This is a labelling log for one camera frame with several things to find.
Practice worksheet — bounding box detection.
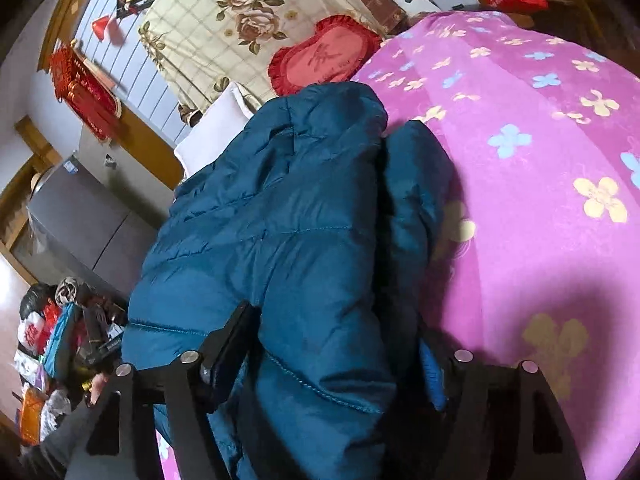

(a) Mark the teal quilted down jacket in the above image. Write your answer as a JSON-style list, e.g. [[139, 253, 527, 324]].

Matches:
[[122, 82, 454, 479]]

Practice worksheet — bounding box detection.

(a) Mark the person's left hand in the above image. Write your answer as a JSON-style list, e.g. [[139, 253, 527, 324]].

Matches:
[[89, 373, 110, 405]]

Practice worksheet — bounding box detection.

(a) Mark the clutter pile of bags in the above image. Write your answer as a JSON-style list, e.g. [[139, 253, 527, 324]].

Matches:
[[13, 276, 127, 446]]

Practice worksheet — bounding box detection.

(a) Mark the pink floral bed sheet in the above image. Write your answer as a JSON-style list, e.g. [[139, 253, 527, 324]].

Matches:
[[349, 12, 639, 479]]

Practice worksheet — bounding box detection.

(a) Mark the grey wardrobe cabinet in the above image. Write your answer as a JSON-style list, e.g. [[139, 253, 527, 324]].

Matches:
[[27, 129, 174, 302]]

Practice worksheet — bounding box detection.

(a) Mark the white pillow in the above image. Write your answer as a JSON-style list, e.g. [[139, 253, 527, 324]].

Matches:
[[174, 81, 260, 180]]

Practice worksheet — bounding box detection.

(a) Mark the red chinese knot decoration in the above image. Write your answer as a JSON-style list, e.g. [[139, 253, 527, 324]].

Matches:
[[50, 44, 122, 143]]

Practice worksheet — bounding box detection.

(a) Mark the wooden bed headboard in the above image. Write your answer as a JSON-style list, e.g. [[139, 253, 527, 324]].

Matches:
[[37, 0, 182, 190]]

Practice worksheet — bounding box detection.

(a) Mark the red heart-shaped cushion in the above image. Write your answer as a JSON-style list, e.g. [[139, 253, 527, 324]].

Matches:
[[268, 15, 382, 96]]

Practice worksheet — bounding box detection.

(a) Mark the cream floral folded quilt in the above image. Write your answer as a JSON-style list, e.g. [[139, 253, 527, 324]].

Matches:
[[139, 0, 407, 122]]

